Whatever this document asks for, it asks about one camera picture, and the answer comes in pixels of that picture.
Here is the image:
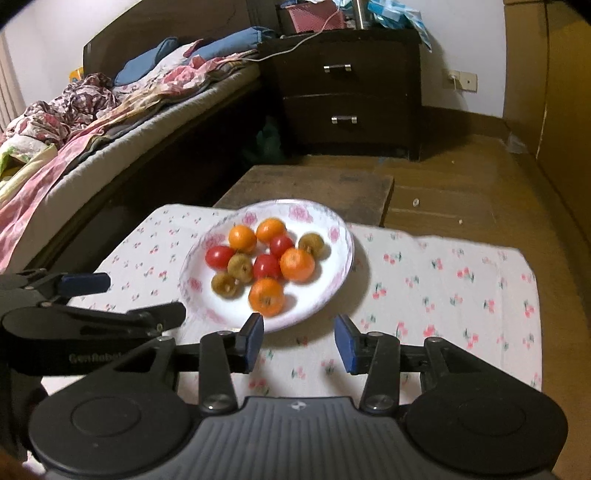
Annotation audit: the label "beige curtain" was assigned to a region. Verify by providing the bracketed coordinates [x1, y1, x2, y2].
[0, 32, 24, 134]

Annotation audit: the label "round red tomato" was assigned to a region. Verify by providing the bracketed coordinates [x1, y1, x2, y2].
[270, 234, 295, 258]
[252, 254, 281, 280]

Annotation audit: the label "wooden wardrobe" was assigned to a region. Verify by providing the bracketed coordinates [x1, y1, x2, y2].
[501, 0, 591, 342]

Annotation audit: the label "white cable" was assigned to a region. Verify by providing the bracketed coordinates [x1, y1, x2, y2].
[245, 7, 345, 62]

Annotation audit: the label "white floral rim plate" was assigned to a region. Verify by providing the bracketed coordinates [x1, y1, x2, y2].
[179, 198, 355, 334]

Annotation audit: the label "large orange with stem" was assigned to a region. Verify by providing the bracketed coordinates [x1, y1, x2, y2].
[280, 247, 316, 282]

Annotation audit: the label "wall outlet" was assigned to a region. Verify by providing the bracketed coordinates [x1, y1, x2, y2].
[444, 69, 478, 92]

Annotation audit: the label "blue white packets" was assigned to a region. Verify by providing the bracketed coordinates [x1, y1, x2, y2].
[367, 0, 435, 49]

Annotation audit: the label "yellow-brown longan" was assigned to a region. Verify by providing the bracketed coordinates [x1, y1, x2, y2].
[227, 253, 253, 282]
[211, 272, 241, 298]
[298, 233, 326, 257]

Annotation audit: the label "plaid crumpled cloth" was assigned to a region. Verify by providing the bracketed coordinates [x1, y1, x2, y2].
[23, 74, 116, 134]

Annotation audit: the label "dark wooden bed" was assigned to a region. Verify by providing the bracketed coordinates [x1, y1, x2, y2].
[0, 4, 278, 278]

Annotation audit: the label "oblong red tomato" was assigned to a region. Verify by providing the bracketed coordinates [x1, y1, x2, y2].
[205, 246, 235, 271]

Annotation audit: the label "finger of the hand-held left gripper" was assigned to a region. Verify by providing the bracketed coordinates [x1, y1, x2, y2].
[18, 271, 112, 303]
[41, 302, 187, 337]

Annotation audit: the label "pink basket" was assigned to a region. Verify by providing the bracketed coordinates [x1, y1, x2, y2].
[277, 0, 347, 35]

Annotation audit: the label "nightstand drawer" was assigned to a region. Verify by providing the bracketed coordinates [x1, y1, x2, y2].
[281, 41, 409, 97]
[283, 95, 409, 147]

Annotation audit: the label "green bag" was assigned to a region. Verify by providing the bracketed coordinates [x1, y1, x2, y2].
[247, 117, 284, 162]

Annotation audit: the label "dark wooden nightstand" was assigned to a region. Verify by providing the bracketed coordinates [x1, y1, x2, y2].
[256, 28, 423, 162]

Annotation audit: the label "cherry print tablecloth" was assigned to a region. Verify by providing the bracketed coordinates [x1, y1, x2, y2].
[39, 203, 544, 402]

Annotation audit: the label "pink floral blanket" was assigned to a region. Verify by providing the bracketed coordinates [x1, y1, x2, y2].
[0, 51, 259, 264]

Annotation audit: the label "blue pillow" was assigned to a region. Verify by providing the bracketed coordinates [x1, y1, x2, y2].
[185, 26, 278, 63]
[113, 37, 181, 88]

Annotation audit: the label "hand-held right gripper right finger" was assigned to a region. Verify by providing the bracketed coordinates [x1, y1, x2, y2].
[334, 314, 490, 414]

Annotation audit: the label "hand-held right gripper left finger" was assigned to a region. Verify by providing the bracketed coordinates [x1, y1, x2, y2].
[102, 313, 265, 414]

